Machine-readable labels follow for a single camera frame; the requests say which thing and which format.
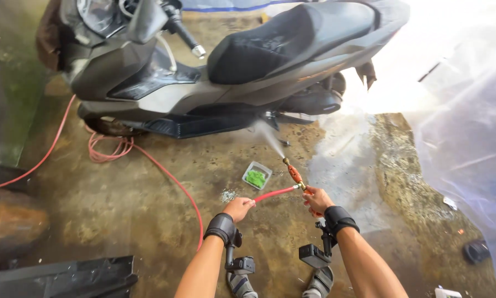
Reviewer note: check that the person's left sandalled foot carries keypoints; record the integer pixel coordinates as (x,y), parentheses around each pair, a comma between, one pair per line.
(240,285)

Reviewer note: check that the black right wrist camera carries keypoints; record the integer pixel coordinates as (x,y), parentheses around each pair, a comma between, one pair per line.
(316,250)

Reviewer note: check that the brown cloth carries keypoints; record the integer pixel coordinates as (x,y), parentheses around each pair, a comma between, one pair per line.
(48,37)

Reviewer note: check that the person's right sandalled foot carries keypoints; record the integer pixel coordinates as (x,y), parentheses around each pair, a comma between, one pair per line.
(319,283)

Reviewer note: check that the person's left fingers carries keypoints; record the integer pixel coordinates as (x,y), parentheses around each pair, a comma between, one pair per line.
(249,202)

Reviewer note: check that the person's sandalled foot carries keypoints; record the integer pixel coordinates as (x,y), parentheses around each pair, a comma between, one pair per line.
(240,285)
(319,283)

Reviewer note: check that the person's left hand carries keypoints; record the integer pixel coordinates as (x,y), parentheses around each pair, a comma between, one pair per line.
(237,208)

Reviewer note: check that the person's right fingers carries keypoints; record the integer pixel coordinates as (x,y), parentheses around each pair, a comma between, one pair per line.
(308,195)

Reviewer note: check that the brown rounded object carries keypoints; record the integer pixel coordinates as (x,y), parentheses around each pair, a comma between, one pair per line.
(12,223)

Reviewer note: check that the small black object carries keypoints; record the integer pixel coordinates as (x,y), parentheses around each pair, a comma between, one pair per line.
(476,251)

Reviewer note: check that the clear plastic sheet curtain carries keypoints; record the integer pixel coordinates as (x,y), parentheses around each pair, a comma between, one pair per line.
(467,136)

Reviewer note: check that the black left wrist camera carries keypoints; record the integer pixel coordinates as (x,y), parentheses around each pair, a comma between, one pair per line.
(237,256)

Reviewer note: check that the white container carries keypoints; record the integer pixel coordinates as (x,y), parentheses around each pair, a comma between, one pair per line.
(447,293)

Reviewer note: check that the black plastic scooter panel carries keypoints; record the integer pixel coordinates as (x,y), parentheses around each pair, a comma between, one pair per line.
(61,277)

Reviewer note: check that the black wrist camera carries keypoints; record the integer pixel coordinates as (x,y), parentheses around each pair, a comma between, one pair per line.
(316,250)
(237,256)

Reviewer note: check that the person's right hand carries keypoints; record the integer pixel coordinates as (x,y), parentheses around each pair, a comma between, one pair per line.
(317,200)

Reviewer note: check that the orange brass spray nozzle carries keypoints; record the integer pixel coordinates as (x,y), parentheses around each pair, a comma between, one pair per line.
(296,176)

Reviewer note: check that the clear tray with green cloth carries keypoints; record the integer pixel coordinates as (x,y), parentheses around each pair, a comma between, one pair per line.
(256,176)

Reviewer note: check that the grey motor scooter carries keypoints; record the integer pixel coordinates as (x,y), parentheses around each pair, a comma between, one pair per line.
(215,62)

